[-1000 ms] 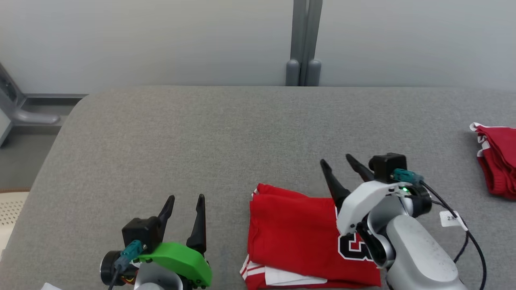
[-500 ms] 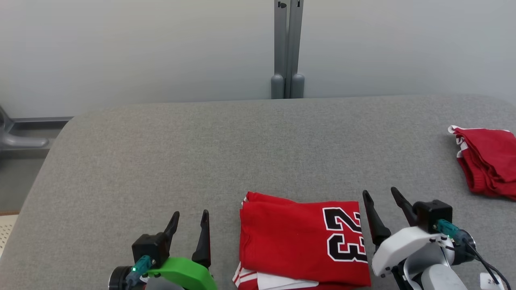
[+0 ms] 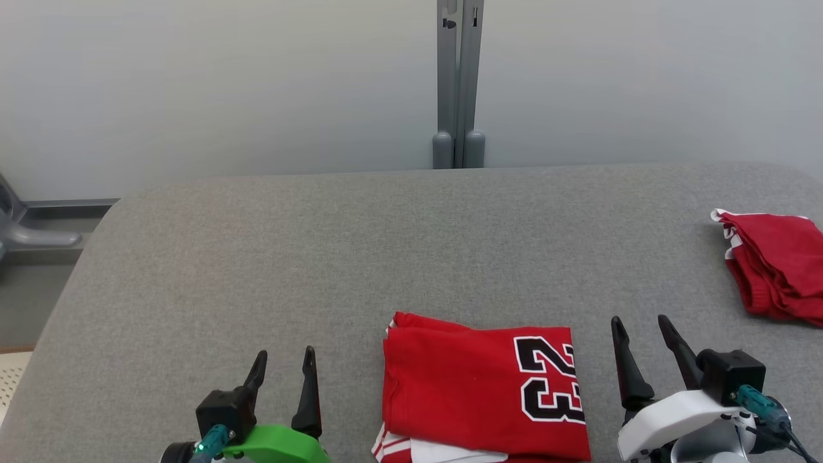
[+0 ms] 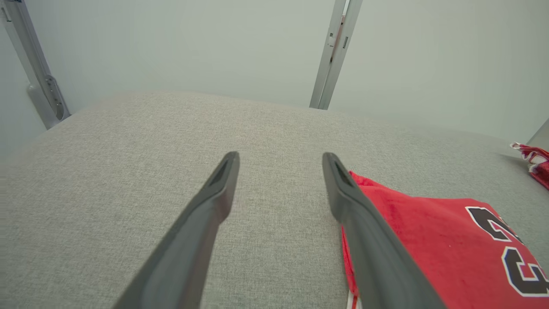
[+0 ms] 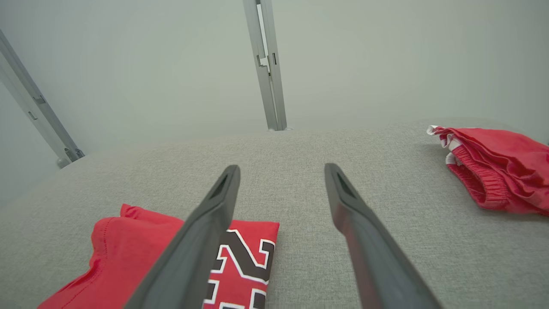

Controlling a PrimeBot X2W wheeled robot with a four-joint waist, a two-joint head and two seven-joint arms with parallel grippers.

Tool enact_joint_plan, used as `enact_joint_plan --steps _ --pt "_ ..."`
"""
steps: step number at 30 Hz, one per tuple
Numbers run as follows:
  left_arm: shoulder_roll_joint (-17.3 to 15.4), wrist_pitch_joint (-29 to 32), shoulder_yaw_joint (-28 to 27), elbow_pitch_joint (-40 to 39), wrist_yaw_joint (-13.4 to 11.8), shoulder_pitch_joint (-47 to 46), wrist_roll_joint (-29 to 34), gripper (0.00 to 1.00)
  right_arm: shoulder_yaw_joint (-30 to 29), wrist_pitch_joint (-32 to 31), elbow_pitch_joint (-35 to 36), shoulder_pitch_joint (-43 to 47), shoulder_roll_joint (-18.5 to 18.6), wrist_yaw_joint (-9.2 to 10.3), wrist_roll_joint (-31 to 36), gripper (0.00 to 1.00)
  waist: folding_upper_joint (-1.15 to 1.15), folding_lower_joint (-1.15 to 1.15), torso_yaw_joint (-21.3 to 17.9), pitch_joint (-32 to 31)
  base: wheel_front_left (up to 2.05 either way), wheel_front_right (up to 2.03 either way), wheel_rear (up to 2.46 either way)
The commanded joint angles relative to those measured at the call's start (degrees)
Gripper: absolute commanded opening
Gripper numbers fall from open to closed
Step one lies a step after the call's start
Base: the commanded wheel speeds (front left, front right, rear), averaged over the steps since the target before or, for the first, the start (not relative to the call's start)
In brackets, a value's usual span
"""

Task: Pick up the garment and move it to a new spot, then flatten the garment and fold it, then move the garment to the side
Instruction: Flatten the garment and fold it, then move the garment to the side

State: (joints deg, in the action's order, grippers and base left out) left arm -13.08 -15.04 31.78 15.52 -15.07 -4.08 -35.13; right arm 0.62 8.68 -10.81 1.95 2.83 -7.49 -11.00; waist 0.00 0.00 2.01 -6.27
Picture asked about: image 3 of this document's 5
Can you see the white perforated laundry basket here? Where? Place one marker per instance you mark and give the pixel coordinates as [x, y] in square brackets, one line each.
[9, 386]

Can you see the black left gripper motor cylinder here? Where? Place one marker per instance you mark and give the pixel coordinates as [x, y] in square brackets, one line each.
[175, 454]

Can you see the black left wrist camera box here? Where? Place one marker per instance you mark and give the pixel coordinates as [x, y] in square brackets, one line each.
[225, 411]

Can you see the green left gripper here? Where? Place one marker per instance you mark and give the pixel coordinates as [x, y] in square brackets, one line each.
[276, 447]

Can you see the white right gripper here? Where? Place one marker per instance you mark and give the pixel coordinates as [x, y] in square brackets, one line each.
[681, 418]

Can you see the red shorts with white trim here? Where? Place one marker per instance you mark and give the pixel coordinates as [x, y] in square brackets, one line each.
[784, 270]

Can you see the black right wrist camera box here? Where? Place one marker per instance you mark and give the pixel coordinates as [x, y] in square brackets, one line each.
[733, 376]

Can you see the grey metal frame foot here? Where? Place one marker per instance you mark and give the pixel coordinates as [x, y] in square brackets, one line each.
[38, 238]

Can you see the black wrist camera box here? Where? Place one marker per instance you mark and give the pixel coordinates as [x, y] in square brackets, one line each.
[733, 376]
[225, 411]

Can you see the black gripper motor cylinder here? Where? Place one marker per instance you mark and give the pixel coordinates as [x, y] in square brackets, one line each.
[175, 454]
[771, 431]

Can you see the red jersey with white sleeves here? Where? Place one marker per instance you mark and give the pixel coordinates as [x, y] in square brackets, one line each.
[463, 386]

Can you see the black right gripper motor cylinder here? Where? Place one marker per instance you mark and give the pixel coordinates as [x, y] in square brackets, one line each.
[771, 431]

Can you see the grey partition post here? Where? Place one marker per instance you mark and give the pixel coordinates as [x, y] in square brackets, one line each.
[458, 77]

